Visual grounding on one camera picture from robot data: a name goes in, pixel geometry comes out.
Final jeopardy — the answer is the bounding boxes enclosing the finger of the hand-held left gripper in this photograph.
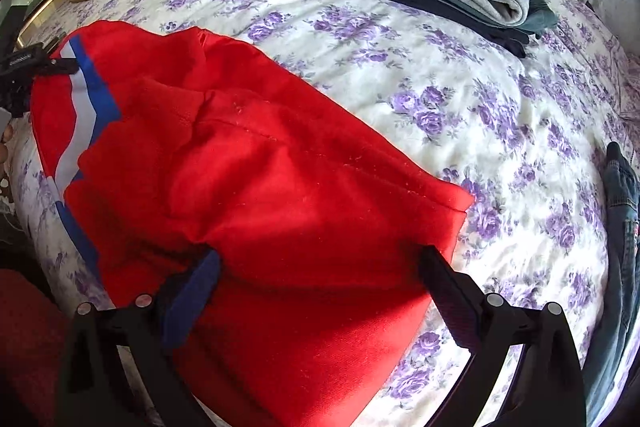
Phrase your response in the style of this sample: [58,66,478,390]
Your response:
[36,56,82,78]

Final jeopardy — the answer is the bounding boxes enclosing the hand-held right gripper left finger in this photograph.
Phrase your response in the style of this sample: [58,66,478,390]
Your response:
[55,248,224,427]

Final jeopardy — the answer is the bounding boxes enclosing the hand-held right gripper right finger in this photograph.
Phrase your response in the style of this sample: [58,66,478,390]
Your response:
[419,246,587,427]

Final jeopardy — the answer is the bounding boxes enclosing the red pants with striped band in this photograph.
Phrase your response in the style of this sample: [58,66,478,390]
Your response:
[30,19,476,427]

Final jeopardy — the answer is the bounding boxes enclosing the person's left hand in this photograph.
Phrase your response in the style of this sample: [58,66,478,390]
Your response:
[0,121,14,168]

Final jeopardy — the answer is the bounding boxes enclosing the person's dark red clothing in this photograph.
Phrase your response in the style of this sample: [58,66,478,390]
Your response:
[0,267,73,427]

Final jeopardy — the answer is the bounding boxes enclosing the blue jeans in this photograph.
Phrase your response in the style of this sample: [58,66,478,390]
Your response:
[582,142,640,427]

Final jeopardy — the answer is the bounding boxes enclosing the purple floral bed sheet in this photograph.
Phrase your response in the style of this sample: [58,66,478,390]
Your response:
[10,0,640,427]

